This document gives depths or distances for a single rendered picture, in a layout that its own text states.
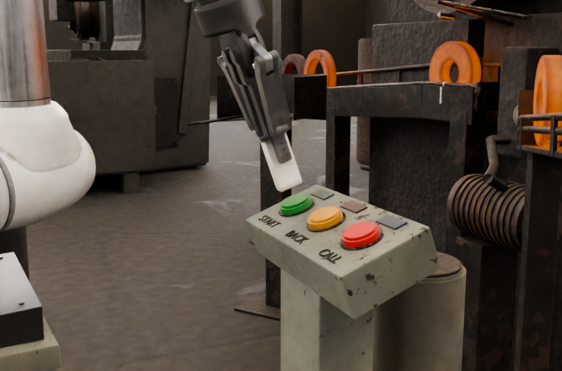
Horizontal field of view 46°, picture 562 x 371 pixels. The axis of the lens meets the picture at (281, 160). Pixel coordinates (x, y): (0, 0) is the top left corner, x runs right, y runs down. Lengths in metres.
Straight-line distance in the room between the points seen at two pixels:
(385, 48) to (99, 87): 2.03
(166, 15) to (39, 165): 3.24
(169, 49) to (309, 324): 3.71
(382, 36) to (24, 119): 1.22
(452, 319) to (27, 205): 0.71
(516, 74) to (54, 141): 0.94
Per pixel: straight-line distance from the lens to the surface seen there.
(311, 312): 0.73
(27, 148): 1.17
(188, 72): 4.38
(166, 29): 4.35
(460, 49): 1.66
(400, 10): 2.10
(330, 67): 2.23
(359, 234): 0.67
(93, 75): 3.71
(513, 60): 1.50
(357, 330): 0.75
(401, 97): 1.81
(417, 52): 1.93
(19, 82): 1.19
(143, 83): 3.79
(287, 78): 2.07
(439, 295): 0.84
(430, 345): 0.86
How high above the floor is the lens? 0.79
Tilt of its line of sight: 9 degrees down
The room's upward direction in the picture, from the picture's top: straight up
